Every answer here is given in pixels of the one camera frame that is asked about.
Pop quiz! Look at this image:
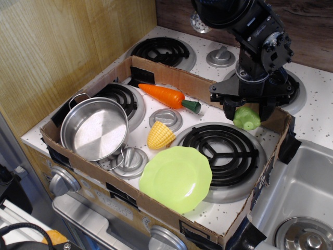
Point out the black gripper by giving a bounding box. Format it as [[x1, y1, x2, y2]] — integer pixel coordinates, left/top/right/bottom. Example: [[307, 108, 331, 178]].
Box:
[[209, 74, 296, 122]]

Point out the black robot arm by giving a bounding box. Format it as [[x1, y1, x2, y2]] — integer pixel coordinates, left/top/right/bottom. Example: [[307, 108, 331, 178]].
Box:
[[192, 1, 295, 121]]

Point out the front right black burner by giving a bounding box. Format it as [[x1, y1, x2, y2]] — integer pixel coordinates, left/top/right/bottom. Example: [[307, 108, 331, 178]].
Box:
[[171, 122, 267, 204]]

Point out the silver back stove knob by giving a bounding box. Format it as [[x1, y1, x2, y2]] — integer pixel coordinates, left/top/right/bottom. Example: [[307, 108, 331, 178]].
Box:
[[206, 46, 236, 68]]

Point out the silver stove knob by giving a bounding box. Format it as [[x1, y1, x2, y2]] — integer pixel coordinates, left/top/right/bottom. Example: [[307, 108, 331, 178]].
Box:
[[206, 46, 236, 68], [149, 108, 183, 132]]

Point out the silver middle stove knob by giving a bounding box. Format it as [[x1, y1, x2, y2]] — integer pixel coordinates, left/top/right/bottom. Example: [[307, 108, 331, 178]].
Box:
[[149, 108, 183, 132]]

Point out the orange toy carrot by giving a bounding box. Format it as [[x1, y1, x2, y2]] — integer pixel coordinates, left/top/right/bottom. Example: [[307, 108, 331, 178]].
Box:
[[138, 83, 201, 114]]

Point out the yellow toy corn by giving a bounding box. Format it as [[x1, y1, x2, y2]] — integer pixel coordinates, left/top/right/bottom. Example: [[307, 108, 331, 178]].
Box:
[[147, 121, 176, 149]]

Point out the hanging silver strainer ladle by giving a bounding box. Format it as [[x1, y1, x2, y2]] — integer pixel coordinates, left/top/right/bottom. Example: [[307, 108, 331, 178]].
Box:
[[190, 11, 212, 34]]

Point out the silver sink basin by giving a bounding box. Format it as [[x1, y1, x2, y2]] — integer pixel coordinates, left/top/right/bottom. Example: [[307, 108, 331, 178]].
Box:
[[251, 141, 332, 249]]

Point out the green plastic plate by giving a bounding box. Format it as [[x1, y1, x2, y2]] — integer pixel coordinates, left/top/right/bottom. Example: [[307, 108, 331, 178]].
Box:
[[139, 146, 212, 214]]

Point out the front left black burner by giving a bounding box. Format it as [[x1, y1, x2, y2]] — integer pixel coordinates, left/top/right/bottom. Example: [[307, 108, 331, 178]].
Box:
[[95, 83, 146, 132]]

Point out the silver front top knob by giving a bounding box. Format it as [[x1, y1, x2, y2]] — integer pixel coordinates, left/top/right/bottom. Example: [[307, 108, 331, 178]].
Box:
[[110, 147, 149, 179]]

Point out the silver sink drain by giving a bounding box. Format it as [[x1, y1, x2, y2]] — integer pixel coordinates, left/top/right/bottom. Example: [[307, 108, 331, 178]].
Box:
[[274, 217, 332, 249]]

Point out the stainless steel pot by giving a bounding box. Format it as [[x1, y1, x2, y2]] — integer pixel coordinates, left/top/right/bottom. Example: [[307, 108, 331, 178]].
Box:
[[60, 93, 129, 163]]

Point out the silver right oven knob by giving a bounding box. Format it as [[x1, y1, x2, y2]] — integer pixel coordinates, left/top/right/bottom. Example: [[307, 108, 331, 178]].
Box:
[[148, 225, 187, 250]]

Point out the silver oven knob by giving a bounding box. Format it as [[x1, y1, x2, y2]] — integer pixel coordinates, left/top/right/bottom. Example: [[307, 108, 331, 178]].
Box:
[[49, 166, 81, 197], [148, 225, 187, 250]]

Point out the silver left oven knob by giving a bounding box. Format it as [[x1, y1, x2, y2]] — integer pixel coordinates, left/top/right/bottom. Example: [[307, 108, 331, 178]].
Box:
[[49, 166, 81, 197]]

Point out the yellow object bottom left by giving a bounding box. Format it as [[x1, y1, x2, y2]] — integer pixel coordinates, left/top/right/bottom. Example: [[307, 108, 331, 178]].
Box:
[[46, 230, 68, 245]]

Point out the silver oven door handle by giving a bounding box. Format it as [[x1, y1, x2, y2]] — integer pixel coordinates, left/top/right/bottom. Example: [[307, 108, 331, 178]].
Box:
[[52, 194, 149, 249]]

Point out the black cable bottom left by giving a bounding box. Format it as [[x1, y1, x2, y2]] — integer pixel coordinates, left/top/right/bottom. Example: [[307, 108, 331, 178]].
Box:
[[0, 222, 53, 250]]

